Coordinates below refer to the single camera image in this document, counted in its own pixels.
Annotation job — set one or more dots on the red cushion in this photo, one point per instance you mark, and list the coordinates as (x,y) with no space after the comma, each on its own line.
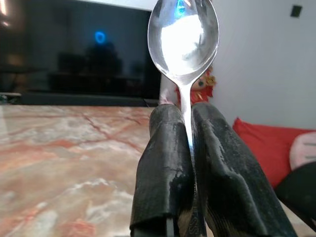
(266,145)

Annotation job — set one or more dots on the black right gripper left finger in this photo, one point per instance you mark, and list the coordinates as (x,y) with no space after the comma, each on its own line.
(163,172)

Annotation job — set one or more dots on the black television soundbar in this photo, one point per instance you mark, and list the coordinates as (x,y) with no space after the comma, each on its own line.
(81,100)

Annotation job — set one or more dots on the red festive doll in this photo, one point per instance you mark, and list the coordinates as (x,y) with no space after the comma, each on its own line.
(204,90)

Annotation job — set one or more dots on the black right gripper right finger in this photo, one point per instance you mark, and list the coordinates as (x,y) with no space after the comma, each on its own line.
(229,177)

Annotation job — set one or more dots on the black wall switch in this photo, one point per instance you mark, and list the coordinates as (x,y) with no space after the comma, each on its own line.
(296,11)

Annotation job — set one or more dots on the black flat screen television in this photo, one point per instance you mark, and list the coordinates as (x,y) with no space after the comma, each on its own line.
(74,54)

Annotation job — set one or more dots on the silver metal spoon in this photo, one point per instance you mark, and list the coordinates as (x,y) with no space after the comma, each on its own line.
(184,39)

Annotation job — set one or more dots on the pink cushion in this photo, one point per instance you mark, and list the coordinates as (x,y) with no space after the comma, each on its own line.
(304,150)

